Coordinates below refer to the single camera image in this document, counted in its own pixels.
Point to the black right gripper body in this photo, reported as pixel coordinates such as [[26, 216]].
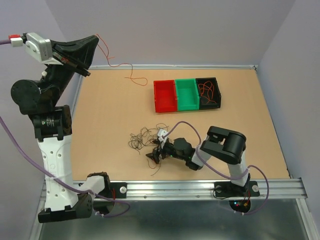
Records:
[[168, 149]]

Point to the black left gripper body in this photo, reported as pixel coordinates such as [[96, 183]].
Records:
[[58, 76]]

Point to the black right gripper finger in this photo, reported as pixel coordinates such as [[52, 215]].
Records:
[[154, 157], [156, 141]]

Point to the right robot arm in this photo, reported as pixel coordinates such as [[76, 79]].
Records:
[[226, 145]]

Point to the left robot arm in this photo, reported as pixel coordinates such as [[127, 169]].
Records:
[[52, 124]]

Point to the red plastic bin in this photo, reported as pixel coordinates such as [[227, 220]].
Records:
[[165, 96]]

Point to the green plastic bin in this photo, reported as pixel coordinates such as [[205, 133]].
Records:
[[187, 94]]

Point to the black plastic bin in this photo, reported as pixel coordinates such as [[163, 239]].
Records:
[[209, 93]]

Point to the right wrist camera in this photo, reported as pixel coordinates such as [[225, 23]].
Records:
[[162, 137]]

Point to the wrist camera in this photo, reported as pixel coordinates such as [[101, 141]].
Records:
[[36, 46], [162, 137]]

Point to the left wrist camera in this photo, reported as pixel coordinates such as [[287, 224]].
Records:
[[36, 46]]

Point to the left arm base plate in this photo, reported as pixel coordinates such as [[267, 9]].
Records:
[[114, 190]]

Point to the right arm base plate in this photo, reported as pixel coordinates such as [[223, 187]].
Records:
[[226, 189]]

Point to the aluminium front rail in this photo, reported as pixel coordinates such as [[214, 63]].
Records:
[[202, 190]]

